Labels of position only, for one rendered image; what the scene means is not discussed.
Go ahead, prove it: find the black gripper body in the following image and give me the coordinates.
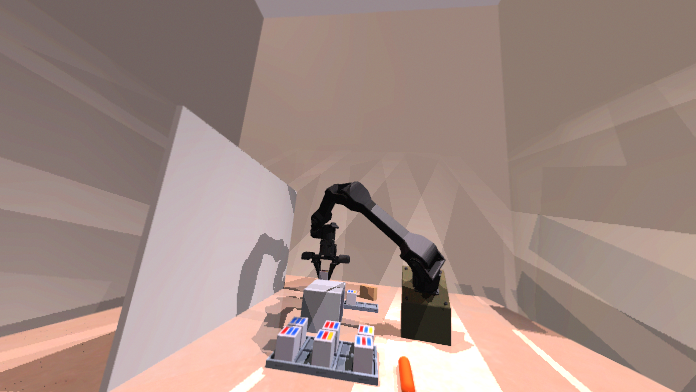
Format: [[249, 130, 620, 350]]
[[301, 239, 350, 264]]

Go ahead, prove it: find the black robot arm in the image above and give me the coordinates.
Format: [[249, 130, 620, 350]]
[[310, 181, 446, 295]]

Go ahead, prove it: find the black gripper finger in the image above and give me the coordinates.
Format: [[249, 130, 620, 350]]
[[328, 262, 340, 280], [311, 261, 321, 279]]

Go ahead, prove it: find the grey flat panel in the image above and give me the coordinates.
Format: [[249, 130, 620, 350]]
[[99, 106, 297, 392]]

